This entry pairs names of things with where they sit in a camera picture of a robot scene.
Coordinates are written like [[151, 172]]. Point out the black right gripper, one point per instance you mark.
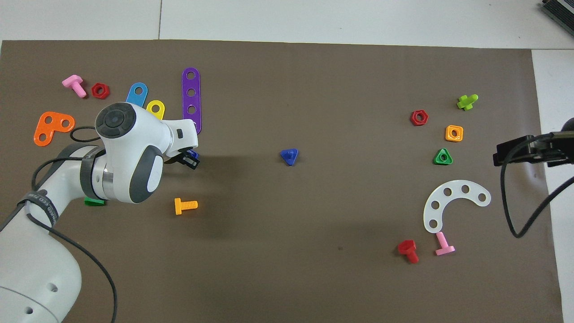
[[556, 143]]

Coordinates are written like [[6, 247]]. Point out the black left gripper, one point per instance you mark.
[[176, 158]]

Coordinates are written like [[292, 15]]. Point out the blue square toy nut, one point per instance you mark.
[[193, 154]]

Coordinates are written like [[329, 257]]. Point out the blue triangle toy screw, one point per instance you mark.
[[289, 156]]

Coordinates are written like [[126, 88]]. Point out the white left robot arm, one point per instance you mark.
[[130, 152]]

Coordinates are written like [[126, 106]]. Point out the orange toy screw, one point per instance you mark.
[[178, 206]]

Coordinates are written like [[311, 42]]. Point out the lime cross toy screw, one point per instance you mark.
[[466, 103]]

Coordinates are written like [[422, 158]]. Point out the orange square toy nut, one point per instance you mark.
[[448, 138]]

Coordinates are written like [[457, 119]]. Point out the green triangle toy nut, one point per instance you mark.
[[437, 160]]

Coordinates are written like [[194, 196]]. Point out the green toy screw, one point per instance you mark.
[[95, 202]]

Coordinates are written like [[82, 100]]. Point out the red hexagon toy nut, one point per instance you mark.
[[94, 92], [413, 120]]

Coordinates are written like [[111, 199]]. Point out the pink toy screw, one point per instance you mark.
[[71, 82], [444, 246]]

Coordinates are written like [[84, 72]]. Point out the red toy screw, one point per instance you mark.
[[407, 247]]

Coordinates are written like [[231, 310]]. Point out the purple four-hole strip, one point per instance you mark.
[[191, 101]]

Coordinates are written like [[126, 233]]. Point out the yellow three-hole strip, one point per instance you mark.
[[150, 111]]

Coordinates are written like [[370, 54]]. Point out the white curved hole strip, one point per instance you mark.
[[456, 187]]

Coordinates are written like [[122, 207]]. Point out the blue two-hole strip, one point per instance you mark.
[[134, 99]]

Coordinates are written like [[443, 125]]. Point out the brown table mat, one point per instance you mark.
[[287, 224]]

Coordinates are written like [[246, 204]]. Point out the orange three-hole corner plate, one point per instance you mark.
[[49, 130]]

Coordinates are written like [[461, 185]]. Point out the dark grey ribbed device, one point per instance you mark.
[[560, 11]]

